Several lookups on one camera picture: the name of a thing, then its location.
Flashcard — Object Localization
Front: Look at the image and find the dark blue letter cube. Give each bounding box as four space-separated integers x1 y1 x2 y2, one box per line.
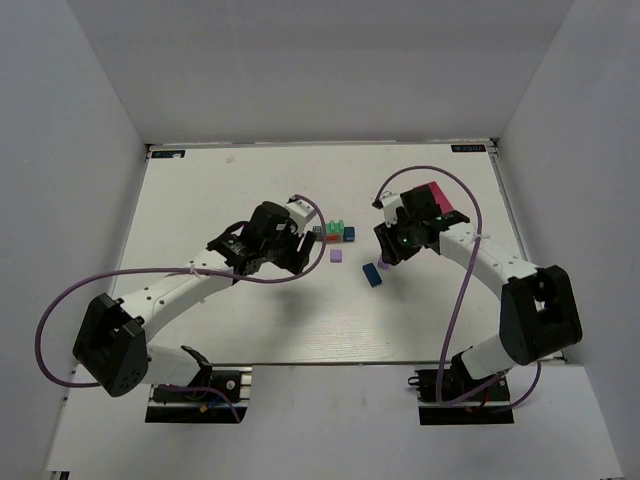
312 225 326 242

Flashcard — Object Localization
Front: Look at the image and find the green stepped wood block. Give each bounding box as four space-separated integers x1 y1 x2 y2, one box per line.
326 220 345 237

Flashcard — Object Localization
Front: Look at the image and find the pink plastic box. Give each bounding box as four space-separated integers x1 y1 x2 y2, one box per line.
422 181 455 214

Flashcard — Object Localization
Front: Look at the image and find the blue wood cube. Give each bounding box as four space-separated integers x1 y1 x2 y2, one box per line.
343 226 356 242

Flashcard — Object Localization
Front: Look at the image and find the blue rectangular wood block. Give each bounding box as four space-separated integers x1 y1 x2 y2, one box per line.
362 263 383 288

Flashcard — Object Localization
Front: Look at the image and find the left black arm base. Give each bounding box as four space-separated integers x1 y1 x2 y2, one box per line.
145 368 251 425

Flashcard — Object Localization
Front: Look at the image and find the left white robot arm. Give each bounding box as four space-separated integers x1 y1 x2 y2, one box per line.
73 198 317 397

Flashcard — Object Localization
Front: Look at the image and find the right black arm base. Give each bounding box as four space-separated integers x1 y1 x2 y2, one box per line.
407 368 514 426

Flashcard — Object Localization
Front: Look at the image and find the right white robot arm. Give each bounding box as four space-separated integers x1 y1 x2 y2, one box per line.
373 185 583 401

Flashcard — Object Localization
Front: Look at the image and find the left purple wood cube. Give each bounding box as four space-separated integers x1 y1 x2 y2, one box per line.
330 249 343 263

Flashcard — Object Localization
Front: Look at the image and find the right blue table sticker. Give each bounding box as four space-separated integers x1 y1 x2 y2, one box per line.
451 144 486 153

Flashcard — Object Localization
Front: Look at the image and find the blue table sticker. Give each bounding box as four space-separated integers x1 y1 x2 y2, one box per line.
151 150 186 159
451 144 486 153

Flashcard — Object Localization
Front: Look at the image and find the left blue table sticker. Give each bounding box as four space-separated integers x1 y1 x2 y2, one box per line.
151 150 186 159

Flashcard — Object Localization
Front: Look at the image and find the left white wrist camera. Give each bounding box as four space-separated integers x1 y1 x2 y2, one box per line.
284 197 317 231

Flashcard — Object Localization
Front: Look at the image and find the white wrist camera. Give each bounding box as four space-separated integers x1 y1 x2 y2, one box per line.
284 197 317 231
372 191 403 226

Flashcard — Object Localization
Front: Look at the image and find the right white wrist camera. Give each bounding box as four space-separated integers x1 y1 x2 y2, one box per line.
372 191 403 226

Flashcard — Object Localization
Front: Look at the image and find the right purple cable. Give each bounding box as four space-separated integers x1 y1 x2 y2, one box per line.
375 166 543 410

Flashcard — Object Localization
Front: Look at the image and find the purple cable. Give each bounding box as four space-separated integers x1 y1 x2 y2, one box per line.
34 193 325 421
375 166 543 410

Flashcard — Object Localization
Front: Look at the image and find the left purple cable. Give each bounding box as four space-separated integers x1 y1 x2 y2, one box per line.
34 193 325 421

